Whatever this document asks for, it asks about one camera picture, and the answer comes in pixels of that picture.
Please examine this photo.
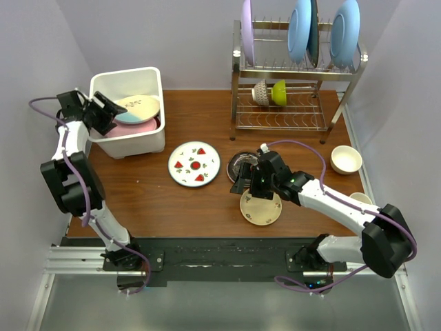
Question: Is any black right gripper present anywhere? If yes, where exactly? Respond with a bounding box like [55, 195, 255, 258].
[230, 162, 278, 200]

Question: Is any pink plate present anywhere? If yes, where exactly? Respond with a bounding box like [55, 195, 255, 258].
[103, 118, 156, 138]

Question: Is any blue and cream plate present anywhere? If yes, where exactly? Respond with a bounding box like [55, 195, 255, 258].
[115, 95, 160, 125]

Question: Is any white watermelon pattern plate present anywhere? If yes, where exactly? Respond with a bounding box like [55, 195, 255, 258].
[167, 141, 221, 188]

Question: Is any red rimmed cream plate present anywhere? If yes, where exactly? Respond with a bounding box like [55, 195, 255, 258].
[154, 117, 161, 129]

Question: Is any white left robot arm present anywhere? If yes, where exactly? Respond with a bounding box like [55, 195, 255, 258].
[40, 90, 143, 270]

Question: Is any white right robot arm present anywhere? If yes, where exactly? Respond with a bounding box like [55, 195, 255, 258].
[230, 151, 416, 279]

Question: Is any white plastic bin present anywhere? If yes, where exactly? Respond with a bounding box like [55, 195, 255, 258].
[90, 67, 165, 159]

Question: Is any black glossy plate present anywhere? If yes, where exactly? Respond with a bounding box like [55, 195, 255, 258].
[226, 150, 258, 183]

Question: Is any cream floral small plate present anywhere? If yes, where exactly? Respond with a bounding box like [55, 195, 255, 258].
[240, 189, 282, 226]

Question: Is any patterned ceramic bowl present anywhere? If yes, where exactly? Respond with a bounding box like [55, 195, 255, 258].
[252, 79, 269, 106]

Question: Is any metal dish rack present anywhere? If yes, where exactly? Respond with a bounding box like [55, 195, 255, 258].
[229, 19, 369, 143]

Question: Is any green bowl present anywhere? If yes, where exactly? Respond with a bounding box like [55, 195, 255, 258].
[271, 80, 287, 107]

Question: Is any cream bowl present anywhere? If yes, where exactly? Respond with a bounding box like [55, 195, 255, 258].
[330, 146, 362, 174]

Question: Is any yellow mug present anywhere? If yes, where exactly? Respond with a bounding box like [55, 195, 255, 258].
[349, 192, 373, 205]

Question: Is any dark teal plate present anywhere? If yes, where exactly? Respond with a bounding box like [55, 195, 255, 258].
[307, 0, 320, 68]

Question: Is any lilac plate in rack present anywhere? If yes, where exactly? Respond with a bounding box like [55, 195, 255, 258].
[240, 0, 255, 66]

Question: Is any light blue plate left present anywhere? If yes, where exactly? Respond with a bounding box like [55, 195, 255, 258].
[287, 0, 311, 64]

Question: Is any light blue plate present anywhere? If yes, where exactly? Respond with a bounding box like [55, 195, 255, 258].
[330, 0, 360, 70]
[287, 0, 311, 64]

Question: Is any light blue plate right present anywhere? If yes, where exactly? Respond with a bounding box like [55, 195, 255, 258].
[330, 0, 360, 70]

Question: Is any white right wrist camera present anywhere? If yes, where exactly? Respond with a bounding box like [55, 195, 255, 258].
[256, 143, 270, 156]

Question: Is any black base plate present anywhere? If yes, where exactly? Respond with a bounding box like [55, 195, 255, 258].
[103, 237, 348, 289]

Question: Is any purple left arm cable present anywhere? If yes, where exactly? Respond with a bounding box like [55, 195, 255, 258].
[28, 97, 152, 296]

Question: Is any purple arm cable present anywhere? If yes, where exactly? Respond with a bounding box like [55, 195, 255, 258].
[267, 139, 418, 294]
[28, 97, 152, 296]

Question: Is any aluminium rail frame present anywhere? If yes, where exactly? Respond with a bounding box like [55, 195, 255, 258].
[28, 221, 422, 330]

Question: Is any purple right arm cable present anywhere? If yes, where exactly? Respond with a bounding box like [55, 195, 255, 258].
[267, 139, 418, 294]

